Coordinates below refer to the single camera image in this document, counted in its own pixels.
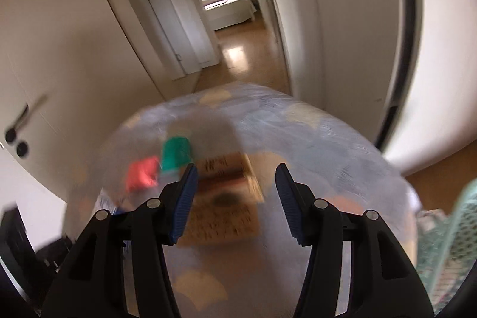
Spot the white hall cabinet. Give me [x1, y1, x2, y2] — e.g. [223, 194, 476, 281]
[125, 0, 221, 81]

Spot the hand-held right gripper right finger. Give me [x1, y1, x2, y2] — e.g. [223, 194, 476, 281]
[275, 162, 435, 318]

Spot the black sliding door frame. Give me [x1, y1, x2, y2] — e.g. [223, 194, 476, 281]
[374, 0, 425, 151]

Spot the brown cardboard box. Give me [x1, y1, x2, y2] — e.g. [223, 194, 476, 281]
[181, 151, 264, 246]

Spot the teal plastic basket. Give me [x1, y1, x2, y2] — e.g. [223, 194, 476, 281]
[415, 178, 477, 313]

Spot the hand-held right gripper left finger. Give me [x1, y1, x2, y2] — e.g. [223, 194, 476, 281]
[41, 162, 199, 318]

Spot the white room door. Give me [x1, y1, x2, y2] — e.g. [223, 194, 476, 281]
[0, 0, 165, 214]

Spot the white bed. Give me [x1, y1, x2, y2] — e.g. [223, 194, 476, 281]
[199, 0, 258, 31]

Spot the white open hall door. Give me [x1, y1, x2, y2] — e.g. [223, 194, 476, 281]
[246, 0, 295, 95]

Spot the blue white packet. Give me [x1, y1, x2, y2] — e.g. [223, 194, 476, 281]
[97, 189, 125, 216]

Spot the black door handle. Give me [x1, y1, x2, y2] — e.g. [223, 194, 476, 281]
[4, 94, 50, 144]

